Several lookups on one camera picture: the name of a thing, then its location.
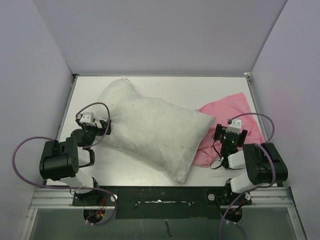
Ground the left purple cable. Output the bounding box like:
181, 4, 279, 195
11, 102, 118, 227

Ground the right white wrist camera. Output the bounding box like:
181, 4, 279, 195
226, 118, 242, 134

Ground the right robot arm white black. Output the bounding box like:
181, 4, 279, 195
213, 119, 289, 205

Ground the pink pillow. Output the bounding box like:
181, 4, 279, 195
90, 78, 216, 184

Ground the aluminium frame rail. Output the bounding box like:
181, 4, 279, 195
22, 75, 307, 240

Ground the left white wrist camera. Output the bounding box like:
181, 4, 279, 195
76, 112, 95, 126

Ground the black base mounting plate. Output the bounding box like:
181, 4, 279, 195
72, 184, 252, 220

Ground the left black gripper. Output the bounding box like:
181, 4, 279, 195
76, 120, 110, 149

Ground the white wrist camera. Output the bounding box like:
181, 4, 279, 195
76, 112, 95, 126
226, 118, 242, 134

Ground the pink satin rose pillowcase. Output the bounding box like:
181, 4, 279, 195
192, 92, 265, 168

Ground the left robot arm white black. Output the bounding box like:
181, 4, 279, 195
39, 114, 111, 206

